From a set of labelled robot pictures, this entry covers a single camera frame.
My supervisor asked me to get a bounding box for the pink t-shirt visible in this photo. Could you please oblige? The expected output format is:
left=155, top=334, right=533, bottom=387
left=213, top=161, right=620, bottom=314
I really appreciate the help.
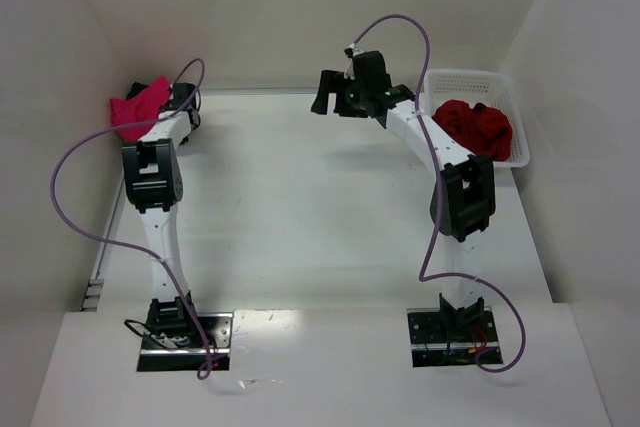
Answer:
left=109, top=76, right=170, bottom=143

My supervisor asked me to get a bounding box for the dark red t-shirt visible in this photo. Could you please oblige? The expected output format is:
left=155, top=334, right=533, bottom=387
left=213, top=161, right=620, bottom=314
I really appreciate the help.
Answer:
left=432, top=100, right=513, bottom=162

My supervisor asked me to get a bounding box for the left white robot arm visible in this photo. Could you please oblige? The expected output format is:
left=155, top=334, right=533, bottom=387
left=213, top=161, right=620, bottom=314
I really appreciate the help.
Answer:
left=111, top=77, right=200, bottom=349

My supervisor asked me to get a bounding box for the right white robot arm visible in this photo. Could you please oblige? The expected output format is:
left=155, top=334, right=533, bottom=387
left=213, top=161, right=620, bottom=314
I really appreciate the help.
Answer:
left=311, top=46, right=496, bottom=336

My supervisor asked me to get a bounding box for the black folded t-shirt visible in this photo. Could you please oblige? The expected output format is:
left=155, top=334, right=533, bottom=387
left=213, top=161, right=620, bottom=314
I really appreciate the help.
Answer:
left=126, top=82, right=148, bottom=100

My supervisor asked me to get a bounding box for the white plastic basket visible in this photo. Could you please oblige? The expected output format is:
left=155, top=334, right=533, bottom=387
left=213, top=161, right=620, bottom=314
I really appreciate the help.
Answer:
left=423, top=69, right=530, bottom=169

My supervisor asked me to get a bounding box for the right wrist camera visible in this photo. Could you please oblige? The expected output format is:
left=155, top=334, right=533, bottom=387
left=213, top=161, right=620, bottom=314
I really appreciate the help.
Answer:
left=344, top=44, right=366, bottom=80

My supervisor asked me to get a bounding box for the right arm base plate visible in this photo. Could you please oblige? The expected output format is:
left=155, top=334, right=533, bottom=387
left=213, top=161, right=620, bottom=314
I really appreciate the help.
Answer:
left=407, top=309, right=503, bottom=368

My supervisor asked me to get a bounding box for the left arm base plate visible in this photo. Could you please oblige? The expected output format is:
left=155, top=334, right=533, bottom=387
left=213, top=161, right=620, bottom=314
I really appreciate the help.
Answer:
left=136, top=313, right=233, bottom=372

